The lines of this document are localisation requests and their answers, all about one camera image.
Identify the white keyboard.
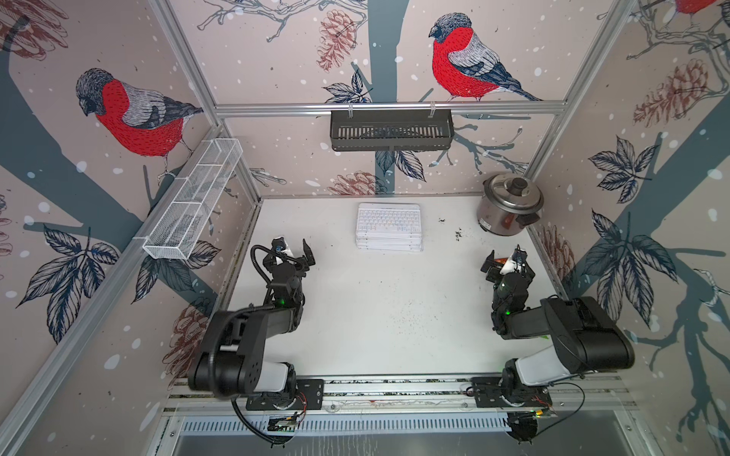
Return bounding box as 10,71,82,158
355,203,422,237
357,232,422,243

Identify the green keyboard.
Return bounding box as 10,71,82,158
357,245,423,253

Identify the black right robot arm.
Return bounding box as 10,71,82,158
473,247,635,407

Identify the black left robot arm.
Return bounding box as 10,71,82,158
187,237,316,409

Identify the steel rice cooker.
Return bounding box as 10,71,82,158
476,173,545,237

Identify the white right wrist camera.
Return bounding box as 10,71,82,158
500,258,525,276

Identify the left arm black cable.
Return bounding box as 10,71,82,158
230,243,303,447

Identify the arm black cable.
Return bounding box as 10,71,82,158
532,380,587,437
230,243,303,447

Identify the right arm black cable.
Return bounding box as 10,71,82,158
532,380,587,437

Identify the white wire mesh basket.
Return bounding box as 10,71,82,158
143,138,243,260

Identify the aluminium frame rail base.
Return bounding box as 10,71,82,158
161,374,639,416

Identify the black hanging wire basket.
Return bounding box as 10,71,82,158
330,109,454,152

